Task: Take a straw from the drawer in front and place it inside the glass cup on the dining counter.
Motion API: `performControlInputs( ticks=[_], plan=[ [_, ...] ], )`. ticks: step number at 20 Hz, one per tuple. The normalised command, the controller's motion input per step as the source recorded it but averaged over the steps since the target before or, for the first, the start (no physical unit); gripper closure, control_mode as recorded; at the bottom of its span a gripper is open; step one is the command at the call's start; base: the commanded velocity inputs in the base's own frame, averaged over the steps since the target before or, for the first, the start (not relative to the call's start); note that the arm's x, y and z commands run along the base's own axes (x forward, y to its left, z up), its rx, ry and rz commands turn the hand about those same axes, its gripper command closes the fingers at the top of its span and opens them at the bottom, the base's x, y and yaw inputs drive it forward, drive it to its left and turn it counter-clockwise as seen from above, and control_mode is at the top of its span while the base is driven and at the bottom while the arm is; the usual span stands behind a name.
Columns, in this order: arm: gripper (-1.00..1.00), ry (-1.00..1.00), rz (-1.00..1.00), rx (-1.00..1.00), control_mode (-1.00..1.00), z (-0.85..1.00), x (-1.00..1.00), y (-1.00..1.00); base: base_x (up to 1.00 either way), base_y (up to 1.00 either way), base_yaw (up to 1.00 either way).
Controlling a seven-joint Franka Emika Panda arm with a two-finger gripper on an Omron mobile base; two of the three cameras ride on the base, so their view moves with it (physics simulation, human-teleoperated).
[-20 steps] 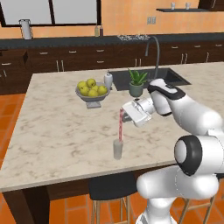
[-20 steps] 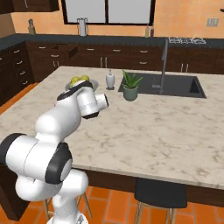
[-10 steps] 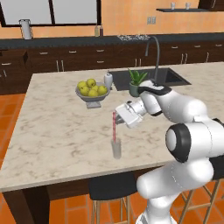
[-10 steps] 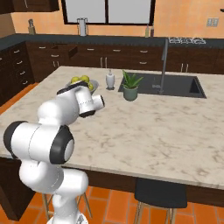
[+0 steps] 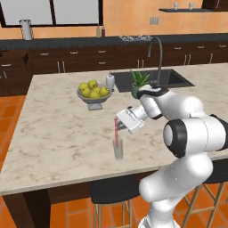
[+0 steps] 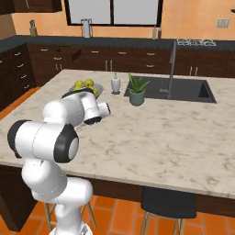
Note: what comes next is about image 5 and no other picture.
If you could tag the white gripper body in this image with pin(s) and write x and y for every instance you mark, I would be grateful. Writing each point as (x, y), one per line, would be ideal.
(130, 120)

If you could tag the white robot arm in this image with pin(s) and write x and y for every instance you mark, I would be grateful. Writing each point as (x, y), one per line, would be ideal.
(187, 139)

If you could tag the red striped straw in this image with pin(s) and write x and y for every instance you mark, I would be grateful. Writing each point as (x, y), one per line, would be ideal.
(116, 134)

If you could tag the clear glass cup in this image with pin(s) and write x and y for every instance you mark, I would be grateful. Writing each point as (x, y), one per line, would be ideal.
(118, 150)

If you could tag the dark island counter base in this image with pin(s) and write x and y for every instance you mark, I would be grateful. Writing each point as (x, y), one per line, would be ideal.
(44, 205)

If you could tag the grey cup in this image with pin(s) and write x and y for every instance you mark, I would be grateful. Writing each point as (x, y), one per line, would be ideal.
(176, 5)
(191, 5)

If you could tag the grey fruit bowl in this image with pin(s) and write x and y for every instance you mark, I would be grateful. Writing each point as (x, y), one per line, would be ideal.
(94, 100)

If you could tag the green potted plant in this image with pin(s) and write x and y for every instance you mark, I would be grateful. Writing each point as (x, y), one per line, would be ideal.
(138, 83)

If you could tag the yellow-green apple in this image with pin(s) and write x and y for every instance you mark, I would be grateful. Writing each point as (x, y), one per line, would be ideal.
(104, 91)
(83, 86)
(86, 92)
(94, 95)
(93, 84)

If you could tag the white soap bottle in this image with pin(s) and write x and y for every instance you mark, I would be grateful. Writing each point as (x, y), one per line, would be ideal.
(110, 80)

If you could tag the dark sink basin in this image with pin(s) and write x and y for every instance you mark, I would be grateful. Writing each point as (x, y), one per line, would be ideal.
(150, 79)

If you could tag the dark curved tap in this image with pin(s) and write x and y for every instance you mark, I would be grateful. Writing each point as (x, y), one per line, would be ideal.
(157, 59)

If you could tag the dark wood cupboard run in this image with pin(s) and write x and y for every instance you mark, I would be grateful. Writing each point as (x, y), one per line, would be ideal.
(89, 59)

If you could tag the dark condiment bottle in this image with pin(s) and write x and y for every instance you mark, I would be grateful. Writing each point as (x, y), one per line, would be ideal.
(103, 31)

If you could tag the pale oil bottle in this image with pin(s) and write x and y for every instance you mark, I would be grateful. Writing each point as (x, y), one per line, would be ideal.
(98, 31)

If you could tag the grey wall socket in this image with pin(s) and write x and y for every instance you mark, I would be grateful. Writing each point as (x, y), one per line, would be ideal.
(154, 20)

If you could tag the dark wall shelf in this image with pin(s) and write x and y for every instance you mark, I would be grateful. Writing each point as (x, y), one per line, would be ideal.
(184, 10)

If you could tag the window with dark frame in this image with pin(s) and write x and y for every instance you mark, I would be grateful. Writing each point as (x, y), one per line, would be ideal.
(52, 12)

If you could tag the dark wall cupboard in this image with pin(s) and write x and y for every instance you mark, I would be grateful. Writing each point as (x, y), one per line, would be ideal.
(215, 4)

